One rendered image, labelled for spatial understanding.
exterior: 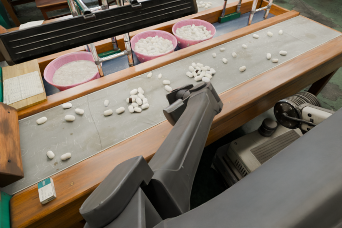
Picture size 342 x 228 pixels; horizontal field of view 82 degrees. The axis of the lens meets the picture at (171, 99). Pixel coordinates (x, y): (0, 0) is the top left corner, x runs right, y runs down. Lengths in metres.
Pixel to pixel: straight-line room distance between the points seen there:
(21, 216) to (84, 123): 0.33
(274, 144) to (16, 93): 1.21
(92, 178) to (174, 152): 0.46
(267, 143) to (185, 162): 0.91
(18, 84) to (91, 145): 0.47
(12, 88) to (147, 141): 0.65
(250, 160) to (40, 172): 0.86
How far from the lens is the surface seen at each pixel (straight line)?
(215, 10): 1.57
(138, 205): 0.17
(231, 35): 1.27
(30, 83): 1.06
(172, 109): 0.54
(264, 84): 0.97
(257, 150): 1.10
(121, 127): 0.78
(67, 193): 0.70
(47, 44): 0.66
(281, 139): 1.19
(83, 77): 1.05
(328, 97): 2.40
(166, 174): 0.22
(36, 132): 0.90
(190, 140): 0.29
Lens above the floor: 1.37
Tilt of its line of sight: 48 degrees down
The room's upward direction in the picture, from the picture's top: straight up
